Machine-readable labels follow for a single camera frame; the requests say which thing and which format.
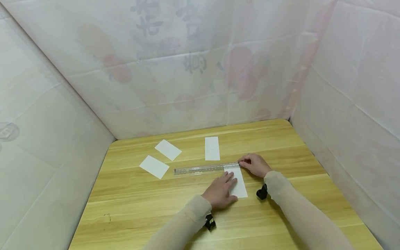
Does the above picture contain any black wrist band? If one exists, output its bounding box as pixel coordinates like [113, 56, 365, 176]
[256, 183, 269, 200]
[204, 214, 217, 232]

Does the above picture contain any person's right hand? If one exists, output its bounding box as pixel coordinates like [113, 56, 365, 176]
[238, 153, 273, 178]

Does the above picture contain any person's right forearm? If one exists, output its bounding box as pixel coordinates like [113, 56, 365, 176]
[264, 170, 356, 250]

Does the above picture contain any person's left forearm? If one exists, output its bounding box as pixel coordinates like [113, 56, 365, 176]
[142, 194, 213, 250]

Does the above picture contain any white paper strip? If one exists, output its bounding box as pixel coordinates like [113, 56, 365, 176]
[154, 139, 182, 161]
[223, 166, 249, 199]
[139, 155, 170, 180]
[205, 136, 221, 161]

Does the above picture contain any transparent plastic ruler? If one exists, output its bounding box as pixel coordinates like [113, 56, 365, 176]
[173, 162, 241, 176]

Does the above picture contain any person's left hand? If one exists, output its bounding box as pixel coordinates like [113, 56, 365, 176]
[201, 171, 239, 210]

